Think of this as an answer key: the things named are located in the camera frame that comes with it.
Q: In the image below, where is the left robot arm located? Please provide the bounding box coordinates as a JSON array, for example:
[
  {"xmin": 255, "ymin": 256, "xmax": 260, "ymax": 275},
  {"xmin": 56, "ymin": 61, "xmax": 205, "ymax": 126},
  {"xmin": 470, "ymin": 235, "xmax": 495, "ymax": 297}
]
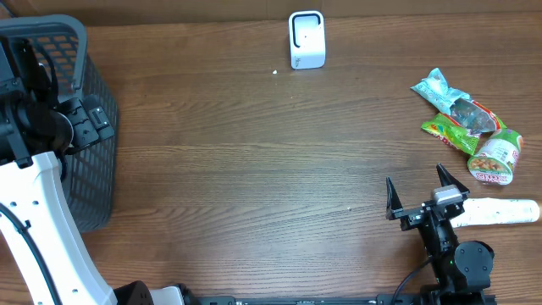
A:
[{"xmin": 1, "ymin": 36, "xmax": 192, "ymax": 304}]

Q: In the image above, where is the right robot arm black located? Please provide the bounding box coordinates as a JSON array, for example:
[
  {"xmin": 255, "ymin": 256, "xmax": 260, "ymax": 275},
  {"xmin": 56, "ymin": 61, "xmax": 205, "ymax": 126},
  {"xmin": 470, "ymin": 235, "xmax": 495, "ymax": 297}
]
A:
[{"xmin": 386, "ymin": 164, "xmax": 495, "ymax": 304}]

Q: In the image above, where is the teal snack packet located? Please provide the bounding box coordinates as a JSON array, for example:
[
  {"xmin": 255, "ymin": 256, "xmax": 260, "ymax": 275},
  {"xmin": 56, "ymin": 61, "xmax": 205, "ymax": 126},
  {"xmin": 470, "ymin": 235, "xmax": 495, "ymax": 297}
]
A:
[{"xmin": 411, "ymin": 68, "xmax": 471, "ymax": 115}]

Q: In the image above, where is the green cup noodles container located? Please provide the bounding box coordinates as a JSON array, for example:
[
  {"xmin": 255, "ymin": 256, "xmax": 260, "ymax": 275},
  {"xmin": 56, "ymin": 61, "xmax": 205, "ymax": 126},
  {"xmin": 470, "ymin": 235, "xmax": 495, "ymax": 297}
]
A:
[{"xmin": 467, "ymin": 129, "xmax": 524, "ymax": 186}]

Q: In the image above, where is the white cosmetic tube gold cap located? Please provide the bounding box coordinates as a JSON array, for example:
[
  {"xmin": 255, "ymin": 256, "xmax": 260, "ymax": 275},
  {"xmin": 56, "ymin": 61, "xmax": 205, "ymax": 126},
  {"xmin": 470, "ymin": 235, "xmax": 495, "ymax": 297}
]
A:
[{"xmin": 451, "ymin": 197, "xmax": 541, "ymax": 228}]

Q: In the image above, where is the green snack bag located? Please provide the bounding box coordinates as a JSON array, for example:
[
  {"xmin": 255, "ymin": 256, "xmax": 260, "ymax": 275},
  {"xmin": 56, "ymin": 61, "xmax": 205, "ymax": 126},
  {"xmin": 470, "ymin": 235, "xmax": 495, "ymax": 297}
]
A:
[{"xmin": 421, "ymin": 99, "xmax": 506, "ymax": 155}]

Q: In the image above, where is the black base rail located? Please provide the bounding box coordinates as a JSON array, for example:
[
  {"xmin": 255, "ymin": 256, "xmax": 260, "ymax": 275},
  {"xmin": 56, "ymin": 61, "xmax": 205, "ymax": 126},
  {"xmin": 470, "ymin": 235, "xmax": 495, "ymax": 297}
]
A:
[{"xmin": 185, "ymin": 294, "xmax": 497, "ymax": 305}]

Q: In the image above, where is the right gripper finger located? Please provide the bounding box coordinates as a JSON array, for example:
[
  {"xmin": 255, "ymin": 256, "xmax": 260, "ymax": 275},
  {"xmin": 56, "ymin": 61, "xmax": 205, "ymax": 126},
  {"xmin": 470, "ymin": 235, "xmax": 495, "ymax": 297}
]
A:
[
  {"xmin": 385, "ymin": 177, "xmax": 407, "ymax": 220},
  {"xmin": 436, "ymin": 163, "xmax": 470, "ymax": 196}
]

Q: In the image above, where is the grey plastic mesh basket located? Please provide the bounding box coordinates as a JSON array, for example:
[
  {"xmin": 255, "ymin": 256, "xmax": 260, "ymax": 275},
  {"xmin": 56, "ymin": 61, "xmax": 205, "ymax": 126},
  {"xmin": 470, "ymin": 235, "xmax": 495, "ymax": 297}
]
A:
[{"xmin": 1, "ymin": 14, "xmax": 119, "ymax": 232}]

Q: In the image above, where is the white barcode scanner stand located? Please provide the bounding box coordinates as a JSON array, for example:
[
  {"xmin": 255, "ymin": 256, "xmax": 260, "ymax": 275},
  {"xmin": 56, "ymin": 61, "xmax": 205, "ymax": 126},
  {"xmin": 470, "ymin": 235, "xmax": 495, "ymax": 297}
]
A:
[{"xmin": 288, "ymin": 10, "xmax": 326, "ymax": 69}]

